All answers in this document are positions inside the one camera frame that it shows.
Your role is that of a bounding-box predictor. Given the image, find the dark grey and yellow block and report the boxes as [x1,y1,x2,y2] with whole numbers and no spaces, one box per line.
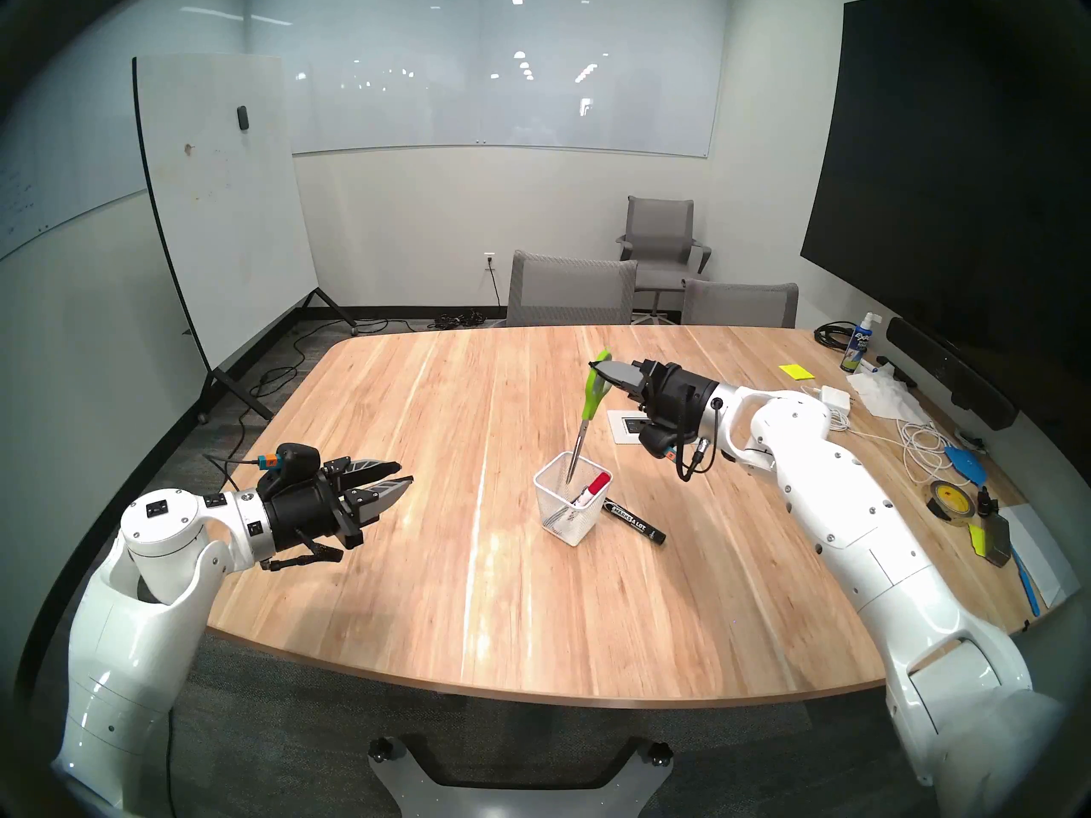
[967,514,1013,566]

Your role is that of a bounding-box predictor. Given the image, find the rolling whiteboard on stand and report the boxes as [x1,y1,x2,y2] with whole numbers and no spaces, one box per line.
[132,54,357,423]

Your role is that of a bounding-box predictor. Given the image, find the wall whiteboard with writing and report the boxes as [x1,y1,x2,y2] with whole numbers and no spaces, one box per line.
[0,0,248,263]

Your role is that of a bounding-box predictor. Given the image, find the flat blue object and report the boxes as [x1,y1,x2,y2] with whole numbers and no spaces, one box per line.
[944,446,990,485]

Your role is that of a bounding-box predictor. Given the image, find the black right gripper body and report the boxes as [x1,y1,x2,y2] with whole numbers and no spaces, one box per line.
[639,361,722,458]

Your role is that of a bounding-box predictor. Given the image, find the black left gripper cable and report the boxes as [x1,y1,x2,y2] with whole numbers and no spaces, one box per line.
[263,539,346,572]

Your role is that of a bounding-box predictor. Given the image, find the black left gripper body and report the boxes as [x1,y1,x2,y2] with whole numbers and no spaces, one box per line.
[258,471,364,554]

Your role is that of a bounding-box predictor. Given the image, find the black left camera cable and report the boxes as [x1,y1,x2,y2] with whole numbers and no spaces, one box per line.
[202,454,265,495]

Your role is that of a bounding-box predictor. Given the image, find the black permanent marker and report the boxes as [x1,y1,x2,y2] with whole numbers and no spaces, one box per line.
[602,498,668,545]

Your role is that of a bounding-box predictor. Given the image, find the white paper sheet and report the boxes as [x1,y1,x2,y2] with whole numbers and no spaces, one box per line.
[997,503,1079,608]

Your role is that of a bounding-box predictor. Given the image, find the white crumpled tissue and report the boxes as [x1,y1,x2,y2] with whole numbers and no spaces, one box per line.
[846,369,930,425]

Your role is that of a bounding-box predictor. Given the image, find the black soundbar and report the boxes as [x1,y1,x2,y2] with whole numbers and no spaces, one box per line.
[886,316,1019,431]

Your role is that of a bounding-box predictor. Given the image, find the thin blue stick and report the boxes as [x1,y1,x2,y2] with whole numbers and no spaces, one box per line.
[1010,545,1042,617]

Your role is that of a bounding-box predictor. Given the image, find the red-capped white marker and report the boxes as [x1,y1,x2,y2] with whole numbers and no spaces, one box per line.
[554,473,612,527]

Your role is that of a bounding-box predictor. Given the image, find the black camera cable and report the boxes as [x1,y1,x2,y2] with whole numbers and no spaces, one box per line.
[202,454,265,495]
[673,397,727,483]

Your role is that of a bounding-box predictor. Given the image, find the whiteboard cleaner spray bottle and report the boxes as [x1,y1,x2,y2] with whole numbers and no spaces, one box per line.
[840,312,880,374]

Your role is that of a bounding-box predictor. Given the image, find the white mesh pen holder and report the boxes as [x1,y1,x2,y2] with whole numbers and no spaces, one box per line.
[534,452,615,547]

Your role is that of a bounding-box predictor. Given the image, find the green-handled scissors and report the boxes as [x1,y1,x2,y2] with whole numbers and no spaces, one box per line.
[565,350,614,485]

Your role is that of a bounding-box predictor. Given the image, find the plain glass wall whiteboard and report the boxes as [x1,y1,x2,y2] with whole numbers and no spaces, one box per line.
[247,0,725,159]

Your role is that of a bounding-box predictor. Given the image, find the yellow and black tape roll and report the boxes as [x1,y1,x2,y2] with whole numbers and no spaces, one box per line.
[927,480,977,521]

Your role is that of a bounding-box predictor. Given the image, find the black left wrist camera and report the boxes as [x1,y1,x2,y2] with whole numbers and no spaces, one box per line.
[258,443,325,485]

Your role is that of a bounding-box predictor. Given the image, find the black right camera cable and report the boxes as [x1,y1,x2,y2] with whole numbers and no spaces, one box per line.
[673,397,727,483]

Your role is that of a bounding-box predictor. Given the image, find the white charger cable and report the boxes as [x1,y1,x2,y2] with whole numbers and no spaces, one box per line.
[801,386,964,489]

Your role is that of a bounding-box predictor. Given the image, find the grey mesh-back chair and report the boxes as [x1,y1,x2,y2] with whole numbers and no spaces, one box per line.
[682,279,800,329]
[506,250,638,327]

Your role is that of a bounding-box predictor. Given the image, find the large black wall screen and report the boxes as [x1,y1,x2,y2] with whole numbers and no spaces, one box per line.
[799,0,1091,451]

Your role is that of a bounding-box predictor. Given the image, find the grey armrest office chair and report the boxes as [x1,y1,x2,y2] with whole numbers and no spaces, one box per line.
[615,196,713,323]

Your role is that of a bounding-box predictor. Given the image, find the long black floor cable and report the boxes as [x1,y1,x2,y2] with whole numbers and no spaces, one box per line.
[230,318,389,417]

